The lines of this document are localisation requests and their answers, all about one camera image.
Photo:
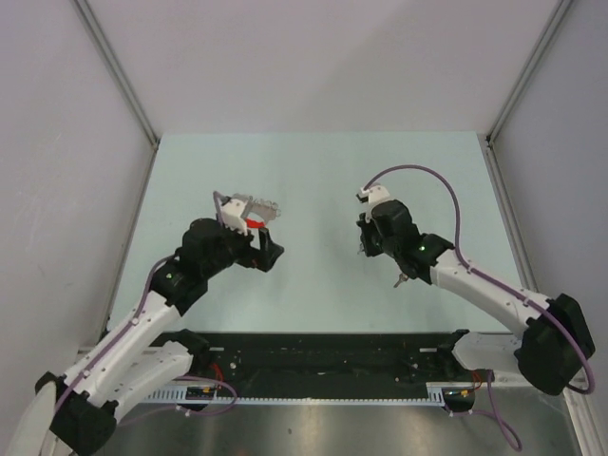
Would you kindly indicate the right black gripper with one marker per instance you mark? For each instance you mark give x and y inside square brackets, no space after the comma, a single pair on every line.
[367,223]

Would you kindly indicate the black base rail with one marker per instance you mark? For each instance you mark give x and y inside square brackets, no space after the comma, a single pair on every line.
[334,365]

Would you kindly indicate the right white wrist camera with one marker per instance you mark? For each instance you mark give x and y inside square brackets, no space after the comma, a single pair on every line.
[373,195]

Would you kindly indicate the key with red tag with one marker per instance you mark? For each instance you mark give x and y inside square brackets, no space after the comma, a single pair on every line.
[401,280]

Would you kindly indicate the silver red keyring holder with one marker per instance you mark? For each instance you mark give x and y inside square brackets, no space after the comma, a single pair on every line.
[258,212]

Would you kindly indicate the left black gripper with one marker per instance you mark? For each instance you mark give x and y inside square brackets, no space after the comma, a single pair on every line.
[261,259]

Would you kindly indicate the white slotted cable duct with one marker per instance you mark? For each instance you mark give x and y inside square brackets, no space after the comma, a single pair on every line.
[432,395]

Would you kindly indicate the right aluminium frame post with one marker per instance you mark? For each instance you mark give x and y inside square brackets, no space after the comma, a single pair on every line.
[531,65]

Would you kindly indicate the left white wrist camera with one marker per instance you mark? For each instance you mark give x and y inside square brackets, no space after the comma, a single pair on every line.
[233,213]

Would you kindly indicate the aluminium frame post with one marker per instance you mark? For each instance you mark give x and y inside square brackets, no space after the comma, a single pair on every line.
[111,61]
[531,65]

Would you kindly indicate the left aluminium frame post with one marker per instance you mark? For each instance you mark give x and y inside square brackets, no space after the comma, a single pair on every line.
[111,61]

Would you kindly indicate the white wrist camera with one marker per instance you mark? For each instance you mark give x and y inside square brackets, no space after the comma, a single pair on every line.
[373,195]
[233,213]

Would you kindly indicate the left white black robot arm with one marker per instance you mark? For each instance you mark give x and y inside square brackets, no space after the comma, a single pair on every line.
[83,406]

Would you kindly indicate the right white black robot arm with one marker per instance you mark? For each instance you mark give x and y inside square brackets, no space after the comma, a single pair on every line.
[548,342]

